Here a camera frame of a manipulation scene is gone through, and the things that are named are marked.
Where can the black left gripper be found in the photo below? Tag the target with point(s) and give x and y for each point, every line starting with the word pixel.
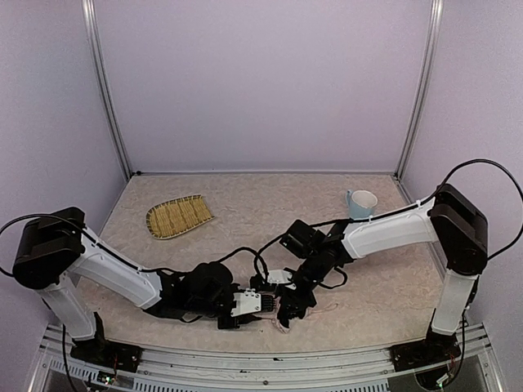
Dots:
pixel 236 321

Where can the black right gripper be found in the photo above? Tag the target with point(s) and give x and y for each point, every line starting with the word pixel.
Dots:
pixel 292 304

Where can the pink folding umbrella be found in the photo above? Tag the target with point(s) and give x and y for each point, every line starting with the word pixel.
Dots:
pixel 281 321

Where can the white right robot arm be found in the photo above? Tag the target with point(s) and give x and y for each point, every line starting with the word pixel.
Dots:
pixel 447 218

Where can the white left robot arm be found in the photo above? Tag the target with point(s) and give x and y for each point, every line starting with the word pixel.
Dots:
pixel 53 247

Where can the woven bamboo tray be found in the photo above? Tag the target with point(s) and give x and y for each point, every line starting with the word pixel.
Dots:
pixel 178 216

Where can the light blue ceramic mug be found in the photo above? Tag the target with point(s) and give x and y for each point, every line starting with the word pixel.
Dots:
pixel 361 203

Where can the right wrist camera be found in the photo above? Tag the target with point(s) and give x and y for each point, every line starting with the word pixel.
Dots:
pixel 276 278

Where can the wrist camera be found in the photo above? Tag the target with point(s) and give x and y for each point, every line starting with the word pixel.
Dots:
pixel 276 278
pixel 251 302

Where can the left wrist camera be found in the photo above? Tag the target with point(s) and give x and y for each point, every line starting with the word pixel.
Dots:
pixel 251 302

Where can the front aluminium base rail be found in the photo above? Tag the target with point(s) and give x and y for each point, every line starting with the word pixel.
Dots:
pixel 364 369

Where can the right rear aluminium corner post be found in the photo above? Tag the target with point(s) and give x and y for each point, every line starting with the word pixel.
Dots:
pixel 422 90

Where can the aluminium corner post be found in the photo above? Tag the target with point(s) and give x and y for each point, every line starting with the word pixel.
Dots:
pixel 422 90
pixel 94 39

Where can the left rear aluminium corner post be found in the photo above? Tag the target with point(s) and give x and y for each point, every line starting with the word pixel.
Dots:
pixel 94 39

